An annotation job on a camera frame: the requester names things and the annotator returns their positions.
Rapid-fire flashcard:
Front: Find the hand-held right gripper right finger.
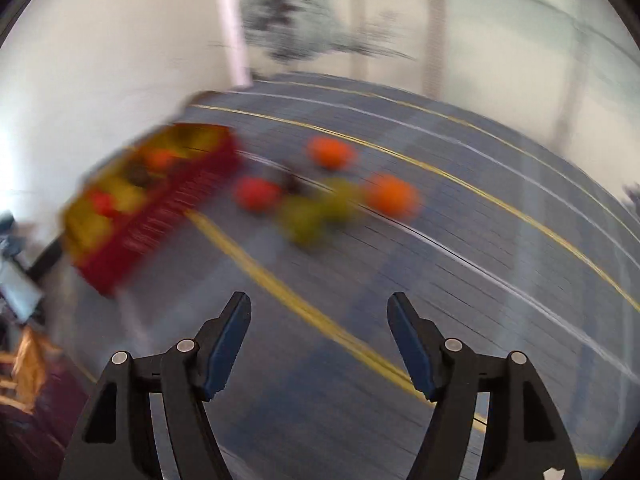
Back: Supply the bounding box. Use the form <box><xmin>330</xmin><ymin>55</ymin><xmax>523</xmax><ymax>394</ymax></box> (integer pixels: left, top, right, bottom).
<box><xmin>387</xmin><ymin>291</ymin><xmax>583</xmax><ymax>480</ymax></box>

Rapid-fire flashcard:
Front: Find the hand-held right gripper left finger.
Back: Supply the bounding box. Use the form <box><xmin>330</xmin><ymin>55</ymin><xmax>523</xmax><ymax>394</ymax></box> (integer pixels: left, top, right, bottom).
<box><xmin>59</xmin><ymin>291</ymin><xmax>252</xmax><ymax>480</ymax></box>

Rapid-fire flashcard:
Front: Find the red and gold tin box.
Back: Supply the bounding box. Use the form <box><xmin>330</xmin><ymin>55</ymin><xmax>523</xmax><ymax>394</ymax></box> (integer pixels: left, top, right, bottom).
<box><xmin>62</xmin><ymin>122</ymin><xmax>243</xmax><ymax>297</ymax></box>

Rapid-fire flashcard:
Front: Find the green fruit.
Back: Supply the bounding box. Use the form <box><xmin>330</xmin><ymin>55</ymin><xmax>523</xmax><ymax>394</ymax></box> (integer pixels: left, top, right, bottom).
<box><xmin>320</xmin><ymin>177</ymin><xmax>368</xmax><ymax>223</ymax></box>
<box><xmin>277</xmin><ymin>195</ymin><xmax>328</xmax><ymax>247</ymax></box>

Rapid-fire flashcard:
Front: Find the orange tangerine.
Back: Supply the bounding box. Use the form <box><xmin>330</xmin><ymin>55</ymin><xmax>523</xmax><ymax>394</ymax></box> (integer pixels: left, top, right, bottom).
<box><xmin>145</xmin><ymin>147</ymin><xmax>176</xmax><ymax>171</ymax></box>
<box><xmin>367</xmin><ymin>174</ymin><xmax>423</xmax><ymax>221</ymax></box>
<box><xmin>307</xmin><ymin>136</ymin><xmax>358</xmax><ymax>171</ymax></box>

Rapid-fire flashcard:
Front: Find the small red fruit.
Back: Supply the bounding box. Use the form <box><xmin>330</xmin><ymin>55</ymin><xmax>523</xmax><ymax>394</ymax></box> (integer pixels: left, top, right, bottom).
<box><xmin>90</xmin><ymin>191</ymin><xmax>118</xmax><ymax>217</ymax></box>
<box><xmin>234</xmin><ymin>176</ymin><xmax>282</xmax><ymax>215</ymax></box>

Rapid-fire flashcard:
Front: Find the blue checked cloth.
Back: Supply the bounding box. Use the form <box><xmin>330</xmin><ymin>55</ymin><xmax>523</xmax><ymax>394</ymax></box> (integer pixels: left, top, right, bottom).
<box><xmin>50</xmin><ymin>72</ymin><xmax>640</xmax><ymax>480</ymax></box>

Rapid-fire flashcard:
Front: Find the orange crumpled bag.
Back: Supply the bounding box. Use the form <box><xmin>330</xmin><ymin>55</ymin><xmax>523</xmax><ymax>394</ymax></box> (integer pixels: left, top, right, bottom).
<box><xmin>0</xmin><ymin>327</ymin><xmax>51</xmax><ymax>413</ymax></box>

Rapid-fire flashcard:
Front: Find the landscape painted folding screen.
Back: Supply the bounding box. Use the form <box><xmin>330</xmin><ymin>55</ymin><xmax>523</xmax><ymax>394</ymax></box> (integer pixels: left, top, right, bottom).
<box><xmin>235</xmin><ymin>0</ymin><xmax>640</xmax><ymax>221</ymax></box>

